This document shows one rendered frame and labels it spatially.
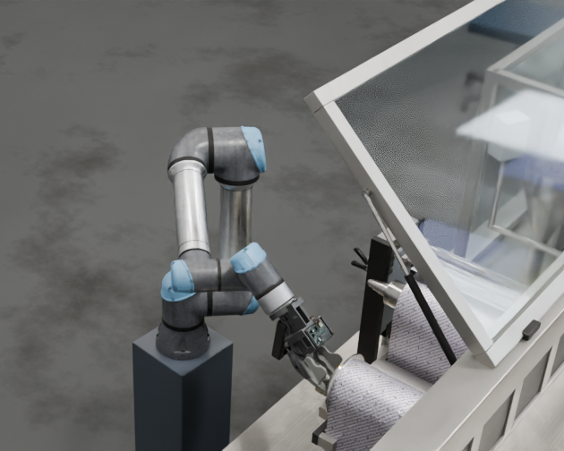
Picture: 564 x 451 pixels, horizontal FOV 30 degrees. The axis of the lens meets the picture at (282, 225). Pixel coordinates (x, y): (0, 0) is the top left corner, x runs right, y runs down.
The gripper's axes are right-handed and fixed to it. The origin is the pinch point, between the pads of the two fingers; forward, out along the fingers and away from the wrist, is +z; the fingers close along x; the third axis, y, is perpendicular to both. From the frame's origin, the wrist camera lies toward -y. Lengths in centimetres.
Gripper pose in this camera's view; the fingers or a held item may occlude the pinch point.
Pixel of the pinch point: (329, 384)
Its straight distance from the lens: 236.7
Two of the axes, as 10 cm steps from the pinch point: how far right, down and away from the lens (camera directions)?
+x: 6.0, -4.1, 6.8
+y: 5.6, -4.0, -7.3
